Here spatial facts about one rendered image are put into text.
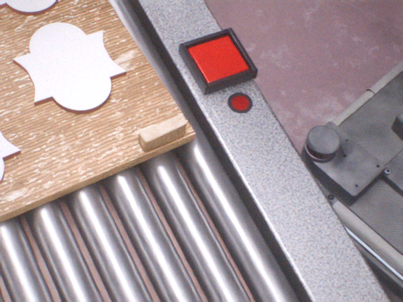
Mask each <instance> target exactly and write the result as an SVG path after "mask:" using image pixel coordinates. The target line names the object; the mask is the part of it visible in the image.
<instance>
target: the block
mask: <svg viewBox="0 0 403 302"><path fill-rule="evenodd" d="M186 126H187V122H186V120H185V118H184V117H183V115H178V116H176V117H174V118H171V119H169V120H167V121H165V122H163V123H161V124H159V125H157V126H154V127H152V128H149V129H146V130H143V131H140V132H139V145H140V147H141V148H142V150H143V151H144V152H147V151H149V150H152V149H154V148H156V147H158V146H160V145H162V144H166V143H169V142H171V141H173V140H175V139H177V138H179V137H181V136H183V135H185V130H186Z"/></svg>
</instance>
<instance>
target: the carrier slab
mask: <svg viewBox="0 0 403 302"><path fill-rule="evenodd" d="M51 23H68V24H71V25H74V26H76V27H78V28H79V29H81V30H82V31H83V32H84V33H85V34H86V35H89V34H93V33H96V32H99V31H102V30H103V45H104V48H105V50H106V52H107V53H108V55H109V57H110V58H111V60H112V61H113V62H114V63H115V64H117V65H118V66H120V67H121V68H122V69H124V70H125V71H127V74H126V75H125V76H122V77H119V78H116V79H113V80H111V93H110V97H109V99H108V101H107V102H106V103H105V104H104V105H103V106H102V107H101V108H99V109H98V110H96V111H93V112H91V113H86V114H75V113H70V112H67V111H65V110H63V109H61V108H60V107H58V106H57V105H56V104H55V103H54V101H53V100H51V101H48V102H45V103H42V104H39V105H36V106H34V100H35V88H34V85H33V84H32V82H31V79H30V78H29V76H28V74H27V73H26V72H25V71H24V70H22V69H21V68H20V67H18V66H17V65H16V64H14V63H13V59H14V58H18V57H20V56H23V55H27V54H30V51H29V43H30V40H31V38H32V36H33V34H34V33H35V32H36V31H37V30H38V29H40V28H41V27H43V26H45V25H48V24H51ZM178 115H183V113H182V112H181V110H180V109H179V107H178V106H177V104H176V103H175V101H174V99H173V98H172V96H171V95H170V94H169V92H168V90H167V89H166V87H165V86H164V85H163V83H162V81H161V80H160V78H159V77H158V75H157V74H156V72H155V71H154V69H153V68H152V66H151V65H150V63H149V62H148V60H147V59H146V57H145V55H144V54H143V52H142V51H141V50H140V48H139V46H138V45H137V43H136V42H135V41H134V39H133V37H132V36H131V34H130V33H129V31H128V29H127V28H126V27H125V25H124V24H123V22H122V20H121V19H120V18H119V16H118V14H117V13H116V11H115V10H114V8H113V7H112V5H111V4H110V2H109V1H108V0H59V1H58V3H57V4H56V5H55V6H54V7H53V8H52V9H51V10H50V11H48V12H46V13H44V14H40V15H37V16H24V15H21V14H17V13H15V12H13V11H11V10H10V9H9V8H8V7H4V8H2V9H0V132H1V134H2V135H3V137H4V138H5V139H6V140H7V141H8V142H9V143H11V144H12V145H14V146H15V147H17V148H18V149H20V150H21V154H19V155H17V156H14V157H12V158H10V159H7V160H5V161H3V162H4V169H5V173H4V179H3V181H2V183H1V185H0V223H1V222H3V221H6V220H8V219H11V218H13V217H15V216H17V215H20V214H22V213H24V212H27V211H29V210H32V209H34V208H36V207H38V206H41V205H43V204H45V203H48V202H50V201H53V200H55V199H57V198H60V197H62V196H64V195H66V194H69V193H71V192H74V191H76V190H78V189H81V188H83V187H85V186H87V185H90V184H92V183H95V182H97V181H99V180H102V179H104V178H106V177H108V176H111V175H113V174H116V173H118V172H120V171H123V170H125V169H127V168H129V167H132V166H134V165H137V164H139V163H141V162H144V161H146V160H148V159H151V158H153V157H156V156H158V155H160V154H162V153H165V152H168V151H169V150H172V149H174V148H177V147H179V146H181V145H183V144H186V143H189V142H190V141H193V140H194V139H195V135H196V133H195V132H194V130H193V129H192V127H191V125H190V124H189V122H188V121H187V119H186V118H185V116H184V115H183V117H184V118H185V120H186V122H187V126H186V130H185V135H183V136H181V137H179V138H177V139H175V140H173V141H171V142H169V143H166V144H162V145H160V146H158V147H156V148H154V149H152V150H149V151H147V152H144V151H143V150H142V148H141V147H140V145H139V132H140V131H143V130H146V129H149V128H152V127H154V126H157V125H159V124H161V123H163V122H165V121H167V120H169V119H171V118H174V117H176V116H178Z"/></svg>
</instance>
